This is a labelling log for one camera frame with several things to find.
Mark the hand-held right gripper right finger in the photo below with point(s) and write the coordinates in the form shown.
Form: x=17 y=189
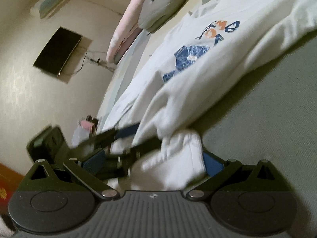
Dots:
x=213 y=164

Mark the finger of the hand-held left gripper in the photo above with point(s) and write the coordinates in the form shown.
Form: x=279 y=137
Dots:
x=126 y=130
x=148 y=146

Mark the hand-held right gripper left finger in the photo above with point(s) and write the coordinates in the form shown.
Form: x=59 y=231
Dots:
x=95 y=161

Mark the white printed sweatshirt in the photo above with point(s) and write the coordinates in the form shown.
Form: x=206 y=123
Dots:
x=198 y=79

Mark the clear plastic bag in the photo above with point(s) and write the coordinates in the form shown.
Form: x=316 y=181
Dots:
x=80 y=137

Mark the pink slipper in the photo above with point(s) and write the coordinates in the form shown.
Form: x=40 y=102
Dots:
x=88 y=126

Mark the red floor mat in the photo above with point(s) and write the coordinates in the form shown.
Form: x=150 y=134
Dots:
x=8 y=186

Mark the pink floral quilt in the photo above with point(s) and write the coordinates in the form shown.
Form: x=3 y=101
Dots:
x=123 y=29

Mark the grey dimpled cushion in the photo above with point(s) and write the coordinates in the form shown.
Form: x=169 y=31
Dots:
x=161 y=2

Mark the white air conditioner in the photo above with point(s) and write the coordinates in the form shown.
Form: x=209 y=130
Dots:
x=57 y=1

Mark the black wall television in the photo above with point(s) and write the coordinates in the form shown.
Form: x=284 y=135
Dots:
x=57 y=52

